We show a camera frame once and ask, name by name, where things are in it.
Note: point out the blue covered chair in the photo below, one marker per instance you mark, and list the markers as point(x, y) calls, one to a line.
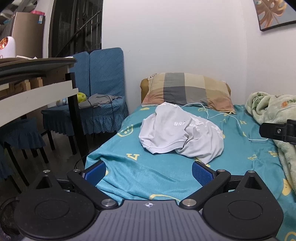
point(101, 72)

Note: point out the blue covered stool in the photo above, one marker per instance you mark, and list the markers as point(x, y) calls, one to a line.
point(20, 134)

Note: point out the grey folded garment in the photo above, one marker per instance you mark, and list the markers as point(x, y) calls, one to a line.
point(96, 100)

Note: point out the white t-shirt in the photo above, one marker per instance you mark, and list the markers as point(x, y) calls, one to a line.
point(171, 128)

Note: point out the teal patterned bed sheet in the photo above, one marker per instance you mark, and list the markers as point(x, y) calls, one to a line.
point(134, 173)

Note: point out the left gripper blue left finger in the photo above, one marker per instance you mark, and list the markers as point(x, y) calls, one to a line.
point(95, 173)

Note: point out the green fleece blanket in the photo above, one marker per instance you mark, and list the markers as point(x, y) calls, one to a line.
point(267, 108)

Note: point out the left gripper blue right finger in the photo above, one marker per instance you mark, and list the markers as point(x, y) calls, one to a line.
point(202, 173)

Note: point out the yellow green plush toy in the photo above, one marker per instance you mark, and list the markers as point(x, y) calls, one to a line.
point(81, 97)

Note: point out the cardboard box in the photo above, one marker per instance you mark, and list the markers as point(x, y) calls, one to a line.
point(28, 32)

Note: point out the framed leaf picture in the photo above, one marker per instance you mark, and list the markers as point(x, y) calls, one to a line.
point(273, 14)

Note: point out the plaid pillow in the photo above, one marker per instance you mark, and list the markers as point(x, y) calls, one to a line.
point(186, 88)

